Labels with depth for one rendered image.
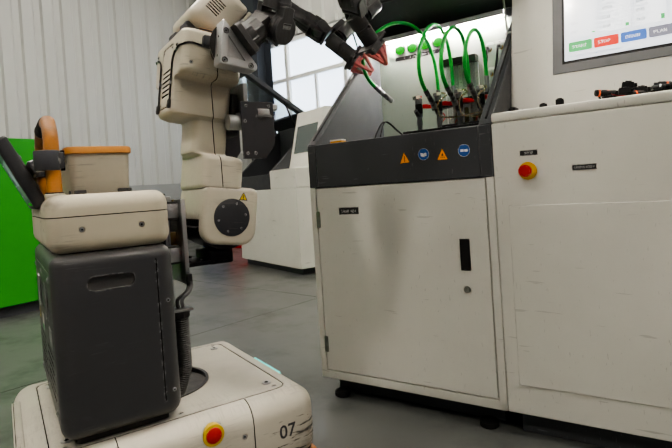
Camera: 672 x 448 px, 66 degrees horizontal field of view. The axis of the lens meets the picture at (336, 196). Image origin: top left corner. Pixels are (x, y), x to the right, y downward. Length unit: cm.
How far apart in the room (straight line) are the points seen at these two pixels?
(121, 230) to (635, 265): 128
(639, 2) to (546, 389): 120
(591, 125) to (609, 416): 80
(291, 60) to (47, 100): 348
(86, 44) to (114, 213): 730
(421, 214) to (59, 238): 107
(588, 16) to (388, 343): 127
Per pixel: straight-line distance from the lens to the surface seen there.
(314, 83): 790
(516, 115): 162
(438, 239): 171
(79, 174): 137
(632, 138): 156
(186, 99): 148
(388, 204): 177
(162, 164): 864
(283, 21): 144
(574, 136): 158
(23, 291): 450
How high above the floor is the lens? 79
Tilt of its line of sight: 1 degrees down
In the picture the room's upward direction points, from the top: 4 degrees counter-clockwise
